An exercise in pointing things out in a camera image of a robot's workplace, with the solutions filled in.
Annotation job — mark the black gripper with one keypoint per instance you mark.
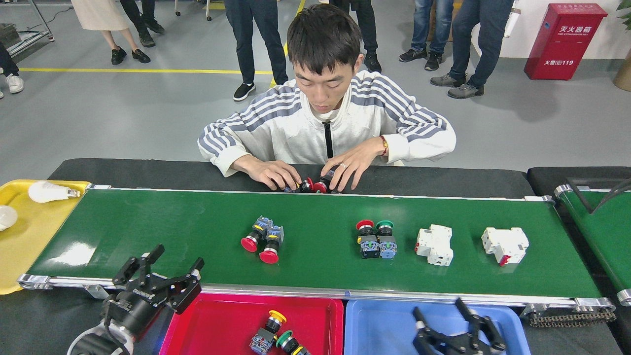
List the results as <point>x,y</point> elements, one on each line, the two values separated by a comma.
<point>133,310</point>
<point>463,347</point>

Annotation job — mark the green push button switch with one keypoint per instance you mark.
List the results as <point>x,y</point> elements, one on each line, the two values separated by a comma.
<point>387,246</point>
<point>291,343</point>

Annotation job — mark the blue plastic tray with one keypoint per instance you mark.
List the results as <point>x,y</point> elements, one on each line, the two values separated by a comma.
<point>379,330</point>

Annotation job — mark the white bottle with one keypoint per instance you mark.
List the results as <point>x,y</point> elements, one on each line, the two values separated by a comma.
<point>512,22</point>

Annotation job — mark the person's right hand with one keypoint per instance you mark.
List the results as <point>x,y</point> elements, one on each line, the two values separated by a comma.
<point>273,172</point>

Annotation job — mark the red plastic tray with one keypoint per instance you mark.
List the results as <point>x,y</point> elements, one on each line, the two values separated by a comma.
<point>212,325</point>

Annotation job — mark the white circuit breaker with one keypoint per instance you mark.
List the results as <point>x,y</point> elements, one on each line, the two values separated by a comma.
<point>505,241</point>
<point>435,245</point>

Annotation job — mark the wide green conveyor belt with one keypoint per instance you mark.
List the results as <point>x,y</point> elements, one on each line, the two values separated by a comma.
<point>320,276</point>

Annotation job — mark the red push button switch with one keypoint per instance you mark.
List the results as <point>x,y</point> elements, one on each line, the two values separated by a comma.
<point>305,186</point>
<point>368,246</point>

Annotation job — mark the yellow plastic tray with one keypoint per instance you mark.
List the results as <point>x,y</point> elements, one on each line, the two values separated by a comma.
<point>34,241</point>

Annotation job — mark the white light bulb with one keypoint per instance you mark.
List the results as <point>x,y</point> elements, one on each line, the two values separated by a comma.
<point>7,218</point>
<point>47,191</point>

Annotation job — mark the red fire extinguisher cabinet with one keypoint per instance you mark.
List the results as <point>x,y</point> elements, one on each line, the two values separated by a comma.
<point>564,44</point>

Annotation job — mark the green potted plant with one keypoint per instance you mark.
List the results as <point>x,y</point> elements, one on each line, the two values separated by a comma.
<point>626,12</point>

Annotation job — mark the silver metal cart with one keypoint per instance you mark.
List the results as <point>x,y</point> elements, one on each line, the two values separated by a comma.
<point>10,34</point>

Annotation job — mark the yellow push button switch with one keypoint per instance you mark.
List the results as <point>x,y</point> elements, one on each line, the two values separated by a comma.
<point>273,323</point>

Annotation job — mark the narrow green conveyor belt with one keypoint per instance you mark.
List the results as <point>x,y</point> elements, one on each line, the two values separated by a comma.
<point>601,236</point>

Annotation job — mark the standing person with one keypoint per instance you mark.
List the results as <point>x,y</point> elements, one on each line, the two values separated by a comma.
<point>256,39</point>
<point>98,15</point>
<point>421,24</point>
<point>133,12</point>
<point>367,29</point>
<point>488,34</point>
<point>7,59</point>

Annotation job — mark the seated person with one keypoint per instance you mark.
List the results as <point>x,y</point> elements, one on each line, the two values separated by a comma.
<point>305,128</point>

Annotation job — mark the person's left hand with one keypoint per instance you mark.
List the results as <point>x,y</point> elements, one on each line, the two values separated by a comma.
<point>352,165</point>

